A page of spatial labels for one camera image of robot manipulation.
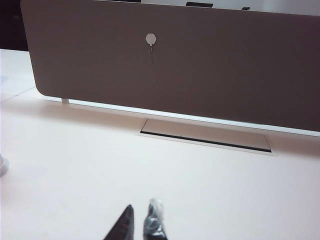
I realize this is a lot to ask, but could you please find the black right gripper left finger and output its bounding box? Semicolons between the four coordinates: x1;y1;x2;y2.
103;204;136;240

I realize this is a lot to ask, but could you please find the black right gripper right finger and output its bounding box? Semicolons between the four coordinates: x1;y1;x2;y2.
142;198;169;240

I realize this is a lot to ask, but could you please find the wide brown desk partition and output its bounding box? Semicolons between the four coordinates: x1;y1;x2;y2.
20;0;320;138

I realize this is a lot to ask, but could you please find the white hexagonal adhesive hook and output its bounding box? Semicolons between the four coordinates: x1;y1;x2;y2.
145;32;158;53

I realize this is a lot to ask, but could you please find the desk cable tray flap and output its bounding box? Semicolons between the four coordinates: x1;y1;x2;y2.
136;118;278;157

